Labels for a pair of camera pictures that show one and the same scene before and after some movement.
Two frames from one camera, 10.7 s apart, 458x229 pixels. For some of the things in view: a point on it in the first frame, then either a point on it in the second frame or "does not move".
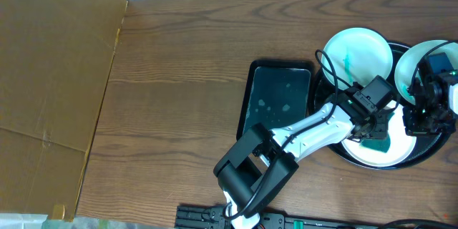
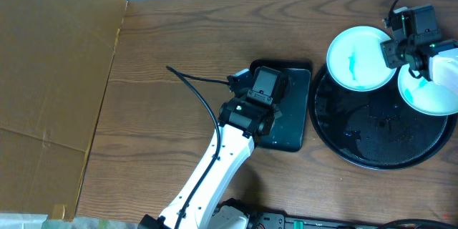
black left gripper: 374,127 -> 278,113
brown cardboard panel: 59,32 does not move
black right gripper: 421,123 -> 390,54
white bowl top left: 356,56 does not move
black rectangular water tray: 278,94 does not move
